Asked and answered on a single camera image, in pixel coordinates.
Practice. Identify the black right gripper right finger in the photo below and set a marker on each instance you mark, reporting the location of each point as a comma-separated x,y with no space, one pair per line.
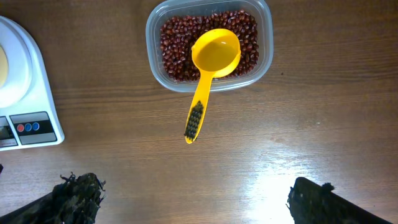
310,203

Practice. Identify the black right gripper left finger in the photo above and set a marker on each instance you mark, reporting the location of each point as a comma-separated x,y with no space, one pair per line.
75,200

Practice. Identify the yellow plastic scoop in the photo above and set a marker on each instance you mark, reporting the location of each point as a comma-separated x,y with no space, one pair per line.
215,54

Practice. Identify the white digital kitchen scale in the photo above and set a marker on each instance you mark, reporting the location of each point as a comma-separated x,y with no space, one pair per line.
28,114

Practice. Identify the yellow plastic bowl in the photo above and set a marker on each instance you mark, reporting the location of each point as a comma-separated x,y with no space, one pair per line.
4,67

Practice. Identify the red adzuki beans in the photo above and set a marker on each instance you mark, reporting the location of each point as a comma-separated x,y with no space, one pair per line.
178,35

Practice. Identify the clear plastic bean container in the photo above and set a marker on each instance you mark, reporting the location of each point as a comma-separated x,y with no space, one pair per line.
167,9

